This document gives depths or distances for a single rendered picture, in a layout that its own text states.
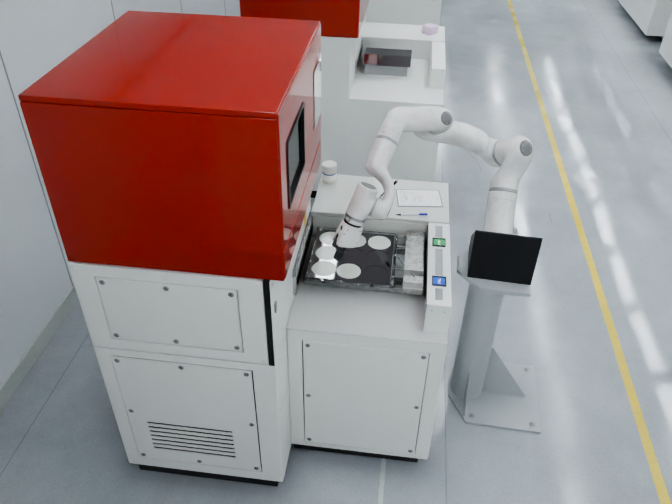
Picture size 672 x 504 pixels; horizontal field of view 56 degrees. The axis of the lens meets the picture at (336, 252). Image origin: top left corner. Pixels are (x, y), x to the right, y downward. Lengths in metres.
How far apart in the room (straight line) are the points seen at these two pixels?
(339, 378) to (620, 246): 2.64
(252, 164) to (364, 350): 0.99
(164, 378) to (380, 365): 0.84
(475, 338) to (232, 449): 1.21
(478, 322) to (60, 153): 1.90
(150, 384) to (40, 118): 1.12
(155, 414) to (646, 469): 2.23
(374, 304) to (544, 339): 1.47
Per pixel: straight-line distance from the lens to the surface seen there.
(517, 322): 3.87
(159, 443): 2.94
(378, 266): 2.67
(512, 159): 2.74
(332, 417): 2.86
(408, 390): 2.67
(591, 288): 4.27
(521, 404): 3.43
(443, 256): 2.66
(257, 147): 1.82
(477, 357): 3.15
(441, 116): 2.55
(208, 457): 2.91
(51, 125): 2.03
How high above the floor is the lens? 2.55
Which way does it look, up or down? 37 degrees down
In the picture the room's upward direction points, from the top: 1 degrees clockwise
